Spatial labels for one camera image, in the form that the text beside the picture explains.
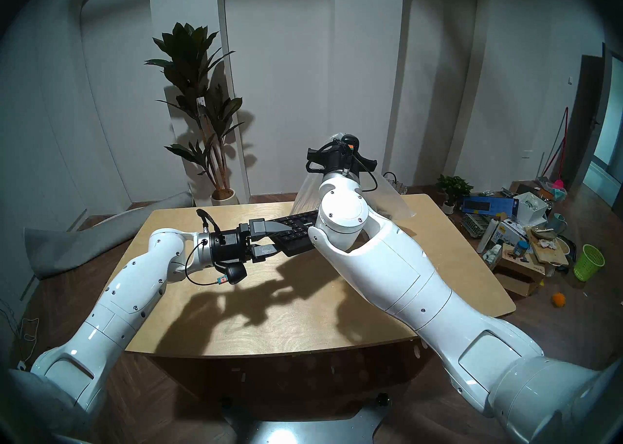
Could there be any small green potted plant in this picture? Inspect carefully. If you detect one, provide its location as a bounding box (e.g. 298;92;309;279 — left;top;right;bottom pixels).
437;174;474;215

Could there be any grey rolled mat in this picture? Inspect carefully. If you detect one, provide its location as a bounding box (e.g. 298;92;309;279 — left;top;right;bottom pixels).
24;191;195;280

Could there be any tall dark potted plant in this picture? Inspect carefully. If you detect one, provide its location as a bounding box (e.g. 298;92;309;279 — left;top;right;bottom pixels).
145;22;245;206

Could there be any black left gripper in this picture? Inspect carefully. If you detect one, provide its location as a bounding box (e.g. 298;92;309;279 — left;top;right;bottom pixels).
208;219;293;268

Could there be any wicker basket with black handle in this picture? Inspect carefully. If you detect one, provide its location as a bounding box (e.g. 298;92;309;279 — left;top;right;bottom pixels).
382;172;408;196

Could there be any clear plastic wrapping bag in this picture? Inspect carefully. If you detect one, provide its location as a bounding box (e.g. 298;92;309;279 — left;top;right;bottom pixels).
292;131;417;220

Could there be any brown cardboard box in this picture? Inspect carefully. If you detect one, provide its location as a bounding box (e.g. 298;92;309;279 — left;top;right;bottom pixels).
494;246;546;297

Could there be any blue keyboard box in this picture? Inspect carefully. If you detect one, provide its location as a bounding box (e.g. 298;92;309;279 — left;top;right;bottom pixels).
460;196;518;218

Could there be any white paper roll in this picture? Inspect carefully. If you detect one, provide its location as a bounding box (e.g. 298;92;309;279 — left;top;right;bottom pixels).
477;219;500;254

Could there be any dark brown door leaf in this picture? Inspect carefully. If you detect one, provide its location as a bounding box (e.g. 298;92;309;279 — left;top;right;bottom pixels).
567;54;606;190

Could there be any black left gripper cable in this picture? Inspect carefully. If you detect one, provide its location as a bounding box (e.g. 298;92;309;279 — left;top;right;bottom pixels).
184;208;229;287

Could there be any white open box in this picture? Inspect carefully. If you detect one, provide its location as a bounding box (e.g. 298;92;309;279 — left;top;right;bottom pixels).
513;192;553;227

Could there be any black keyboard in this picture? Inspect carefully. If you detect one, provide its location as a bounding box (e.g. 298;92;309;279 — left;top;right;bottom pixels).
269;210;322;258

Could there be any metal dish rack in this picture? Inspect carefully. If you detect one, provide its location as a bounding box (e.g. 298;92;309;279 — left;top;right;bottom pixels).
460;213;495;239

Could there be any red handled broom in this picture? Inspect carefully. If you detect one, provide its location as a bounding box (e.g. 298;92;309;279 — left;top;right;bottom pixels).
540;106;570;190

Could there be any green plastic waste basket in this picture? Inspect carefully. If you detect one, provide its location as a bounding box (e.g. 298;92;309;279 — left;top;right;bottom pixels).
573;244;605;282

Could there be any wooden cutting board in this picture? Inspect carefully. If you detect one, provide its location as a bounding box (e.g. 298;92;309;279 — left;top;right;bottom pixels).
526;226;569;266

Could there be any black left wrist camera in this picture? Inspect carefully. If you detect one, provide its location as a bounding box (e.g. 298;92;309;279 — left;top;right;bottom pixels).
217;262;250;286

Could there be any white and yellow box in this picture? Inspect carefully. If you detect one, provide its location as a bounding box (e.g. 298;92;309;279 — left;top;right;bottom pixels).
493;218;526;249

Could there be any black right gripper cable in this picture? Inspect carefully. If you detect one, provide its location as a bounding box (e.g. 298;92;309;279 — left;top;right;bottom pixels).
314;139;380;194

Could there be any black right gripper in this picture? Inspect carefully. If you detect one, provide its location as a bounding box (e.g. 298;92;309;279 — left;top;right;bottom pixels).
306;145;379;177

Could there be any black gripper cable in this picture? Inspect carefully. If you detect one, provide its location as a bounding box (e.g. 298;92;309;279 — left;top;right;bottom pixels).
314;139;380;194
184;208;229;287

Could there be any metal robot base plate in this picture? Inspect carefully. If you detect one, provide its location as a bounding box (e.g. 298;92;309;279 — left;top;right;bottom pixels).
219;392;392;444

